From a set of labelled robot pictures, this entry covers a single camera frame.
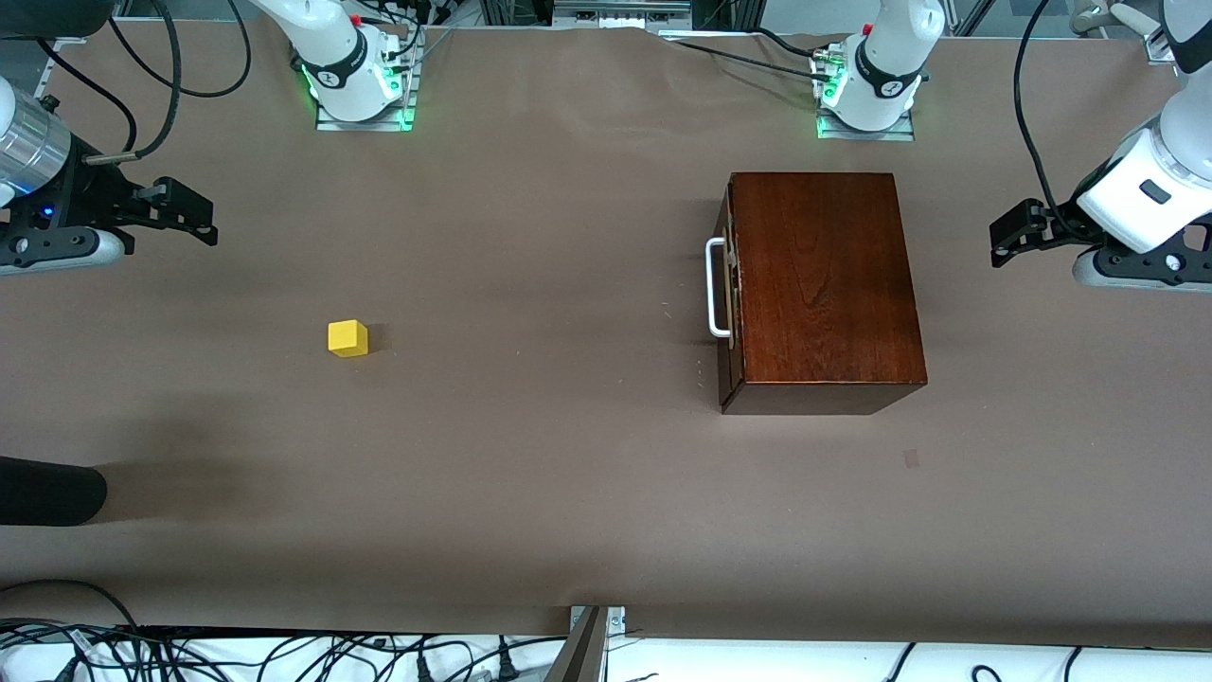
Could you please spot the white sheet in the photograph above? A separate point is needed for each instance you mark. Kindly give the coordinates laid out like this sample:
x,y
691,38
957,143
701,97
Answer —
x,y
757,663

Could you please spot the silver metal corner bracket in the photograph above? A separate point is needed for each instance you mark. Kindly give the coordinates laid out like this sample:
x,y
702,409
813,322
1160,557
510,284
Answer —
x,y
615,620

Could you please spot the black power plug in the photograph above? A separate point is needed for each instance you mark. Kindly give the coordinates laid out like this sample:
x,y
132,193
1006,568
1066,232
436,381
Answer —
x,y
426,670
507,668

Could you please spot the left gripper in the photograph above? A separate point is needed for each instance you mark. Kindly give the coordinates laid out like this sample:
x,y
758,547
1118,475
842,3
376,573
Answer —
x,y
1059,220

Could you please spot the dark brown wooden cabinet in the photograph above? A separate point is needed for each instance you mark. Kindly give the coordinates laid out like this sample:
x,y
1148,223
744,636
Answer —
x,y
824,284

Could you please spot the grey chair part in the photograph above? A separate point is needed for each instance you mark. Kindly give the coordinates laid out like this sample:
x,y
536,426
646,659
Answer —
x,y
1117,17

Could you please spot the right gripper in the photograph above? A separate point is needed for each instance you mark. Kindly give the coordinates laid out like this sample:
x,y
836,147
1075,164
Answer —
x,y
92,197

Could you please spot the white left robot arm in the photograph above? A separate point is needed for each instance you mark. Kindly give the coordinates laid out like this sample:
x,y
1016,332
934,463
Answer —
x,y
885,66

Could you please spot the aluminium corner profile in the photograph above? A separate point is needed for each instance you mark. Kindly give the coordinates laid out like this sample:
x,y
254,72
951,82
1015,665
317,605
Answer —
x,y
45,83
1160,52

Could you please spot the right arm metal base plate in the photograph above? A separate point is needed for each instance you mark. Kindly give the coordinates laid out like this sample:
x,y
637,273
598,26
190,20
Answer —
x,y
365,125

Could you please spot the white power strip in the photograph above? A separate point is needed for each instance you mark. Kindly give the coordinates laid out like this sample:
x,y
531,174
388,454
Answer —
x,y
620,14

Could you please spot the yellow wooden cube block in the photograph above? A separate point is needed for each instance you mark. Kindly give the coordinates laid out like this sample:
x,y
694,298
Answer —
x,y
347,339

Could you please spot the grey metal beam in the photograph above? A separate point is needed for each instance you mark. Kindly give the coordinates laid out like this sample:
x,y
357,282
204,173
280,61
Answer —
x,y
578,654

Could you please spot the brown paper table cover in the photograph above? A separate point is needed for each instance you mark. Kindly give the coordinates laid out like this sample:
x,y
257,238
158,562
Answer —
x,y
530,493

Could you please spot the black cylindrical object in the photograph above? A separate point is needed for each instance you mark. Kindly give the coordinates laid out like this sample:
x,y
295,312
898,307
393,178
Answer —
x,y
47,493

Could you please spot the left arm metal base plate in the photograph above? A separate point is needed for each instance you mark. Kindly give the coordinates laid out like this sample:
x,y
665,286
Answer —
x,y
866,134

